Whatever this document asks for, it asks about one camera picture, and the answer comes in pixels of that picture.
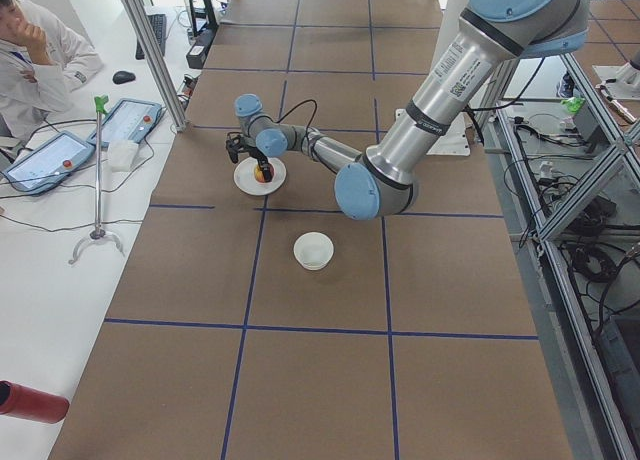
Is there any red cylinder bottle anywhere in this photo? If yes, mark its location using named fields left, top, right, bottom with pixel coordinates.
left=1, top=380, right=69, bottom=424

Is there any red yellow apple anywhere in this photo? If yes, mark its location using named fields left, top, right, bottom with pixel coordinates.
left=254, top=165, right=273, bottom=183

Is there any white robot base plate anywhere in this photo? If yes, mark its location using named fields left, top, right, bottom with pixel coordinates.
left=394, top=108, right=472, bottom=157

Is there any teach pendant tablet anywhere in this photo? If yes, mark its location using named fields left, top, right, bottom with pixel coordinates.
left=2, top=131, right=95, bottom=195
left=96, top=97, right=163, bottom=148

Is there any teach pendant tablet far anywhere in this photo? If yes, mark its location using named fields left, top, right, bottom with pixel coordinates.
left=96, top=97, right=163, bottom=148

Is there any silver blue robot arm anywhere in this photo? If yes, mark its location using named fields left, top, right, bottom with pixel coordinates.
left=226, top=0, right=590, bottom=220

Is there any aluminium frame post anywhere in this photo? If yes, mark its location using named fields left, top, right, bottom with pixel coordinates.
left=121, top=0, right=187, bottom=132

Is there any white tissue packet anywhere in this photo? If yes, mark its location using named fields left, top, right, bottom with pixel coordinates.
left=107, top=140, right=139, bottom=172

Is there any brown paper table cover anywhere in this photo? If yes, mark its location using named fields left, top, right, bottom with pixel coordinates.
left=51, top=0, right=572, bottom=459

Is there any aluminium frame rail right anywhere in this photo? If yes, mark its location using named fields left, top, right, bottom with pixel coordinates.
left=478, top=43, right=639, bottom=459

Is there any white bowl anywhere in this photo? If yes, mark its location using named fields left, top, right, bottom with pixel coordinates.
left=293, top=232, right=334, bottom=271

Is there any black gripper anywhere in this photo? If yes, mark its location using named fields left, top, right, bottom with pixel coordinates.
left=225, top=132, right=275, bottom=183

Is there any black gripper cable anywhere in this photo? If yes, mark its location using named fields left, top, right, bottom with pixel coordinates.
left=275, top=98, right=319, bottom=131

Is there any teach pendant tablet near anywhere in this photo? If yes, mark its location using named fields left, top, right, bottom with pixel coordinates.
left=2, top=131, right=95, bottom=195

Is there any white plate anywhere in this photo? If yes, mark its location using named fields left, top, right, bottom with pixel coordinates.
left=234, top=157, right=287, bottom=196

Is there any black keyboard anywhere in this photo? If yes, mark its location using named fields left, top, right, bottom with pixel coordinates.
left=134, top=13, right=168, bottom=61

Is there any black computer mouse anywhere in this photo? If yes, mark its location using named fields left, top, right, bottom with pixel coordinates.
left=112, top=70, right=136, bottom=85

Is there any metal reacher grabber tool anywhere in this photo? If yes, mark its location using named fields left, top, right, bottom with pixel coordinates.
left=68, top=95, right=124, bottom=265

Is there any person in white coat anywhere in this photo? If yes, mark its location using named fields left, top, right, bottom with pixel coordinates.
left=1, top=0, right=103, bottom=140

